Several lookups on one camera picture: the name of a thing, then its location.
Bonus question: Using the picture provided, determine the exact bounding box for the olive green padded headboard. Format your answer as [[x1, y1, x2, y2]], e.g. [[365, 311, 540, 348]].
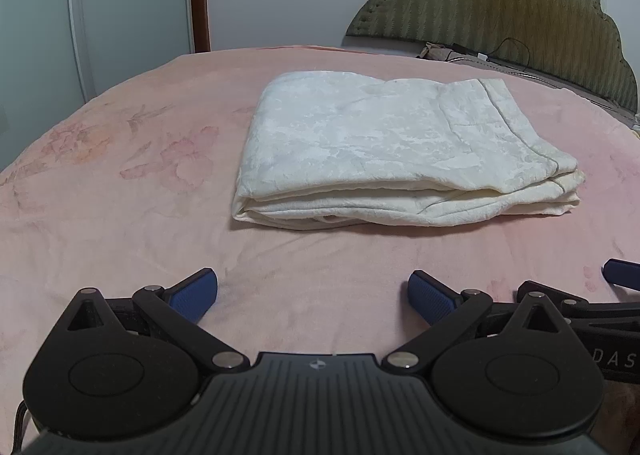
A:
[[345, 0, 639, 112]]

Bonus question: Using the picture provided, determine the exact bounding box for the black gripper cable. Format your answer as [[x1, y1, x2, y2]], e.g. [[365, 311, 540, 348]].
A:
[[14, 400, 32, 451]]

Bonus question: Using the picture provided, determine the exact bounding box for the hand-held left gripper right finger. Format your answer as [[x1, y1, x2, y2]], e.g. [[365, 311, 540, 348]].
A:
[[382, 270, 577, 376]]

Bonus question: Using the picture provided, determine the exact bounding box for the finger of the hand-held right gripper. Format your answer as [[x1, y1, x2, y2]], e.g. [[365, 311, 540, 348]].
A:
[[602, 258, 640, 292], [516, 280, 640, 322]]

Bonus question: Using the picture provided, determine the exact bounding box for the pink blanket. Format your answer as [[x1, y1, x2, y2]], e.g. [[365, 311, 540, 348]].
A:
[[0, 45, 640, 436]]

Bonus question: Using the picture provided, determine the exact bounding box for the white wardrobe door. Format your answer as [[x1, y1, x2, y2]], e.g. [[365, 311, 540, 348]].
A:
[[65, 0, 196, 103]]

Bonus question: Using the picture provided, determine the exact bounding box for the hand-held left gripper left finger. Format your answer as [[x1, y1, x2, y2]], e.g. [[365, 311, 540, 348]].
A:
[[50, 267, 251, 376]]

